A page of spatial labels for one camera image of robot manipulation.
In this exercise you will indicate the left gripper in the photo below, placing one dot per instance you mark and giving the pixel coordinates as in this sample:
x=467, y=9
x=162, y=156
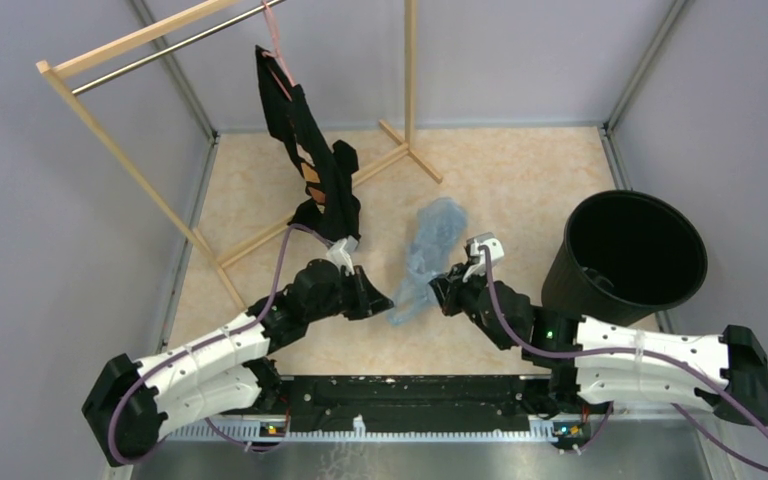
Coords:
x=368, y=299

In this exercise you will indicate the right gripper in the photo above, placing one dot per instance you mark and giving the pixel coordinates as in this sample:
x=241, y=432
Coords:
x=453, y=287

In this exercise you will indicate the blue plastic trash bag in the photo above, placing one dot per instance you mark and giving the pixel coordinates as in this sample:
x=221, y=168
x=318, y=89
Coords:
x=440, y=225

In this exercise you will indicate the black trash bin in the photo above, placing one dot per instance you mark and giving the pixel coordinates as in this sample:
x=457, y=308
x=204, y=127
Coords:
x=625, y=255

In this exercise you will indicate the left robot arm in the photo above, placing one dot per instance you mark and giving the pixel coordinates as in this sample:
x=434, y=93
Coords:
x=134, y=404

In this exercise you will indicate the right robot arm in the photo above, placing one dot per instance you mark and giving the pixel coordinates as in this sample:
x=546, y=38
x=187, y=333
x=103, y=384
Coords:
x=725, y=374

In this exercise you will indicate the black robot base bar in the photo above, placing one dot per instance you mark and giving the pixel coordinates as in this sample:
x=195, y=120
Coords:
x=437, y=404

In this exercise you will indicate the black garment on hanger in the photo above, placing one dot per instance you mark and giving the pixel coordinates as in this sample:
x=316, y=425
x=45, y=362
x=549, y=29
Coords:
x=331, y=208

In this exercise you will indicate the pink clothes hanger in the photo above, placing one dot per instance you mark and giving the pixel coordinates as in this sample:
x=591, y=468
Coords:
x=276, y=41

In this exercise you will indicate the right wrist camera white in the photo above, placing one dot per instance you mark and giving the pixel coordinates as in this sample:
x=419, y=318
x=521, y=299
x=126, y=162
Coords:
x=484, y=252

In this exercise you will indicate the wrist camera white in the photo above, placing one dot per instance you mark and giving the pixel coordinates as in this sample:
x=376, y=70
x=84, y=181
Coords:
x=340, y=254
x=484, y=252

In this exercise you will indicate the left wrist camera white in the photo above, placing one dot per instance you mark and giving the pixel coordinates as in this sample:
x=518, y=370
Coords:
x=340, y=254

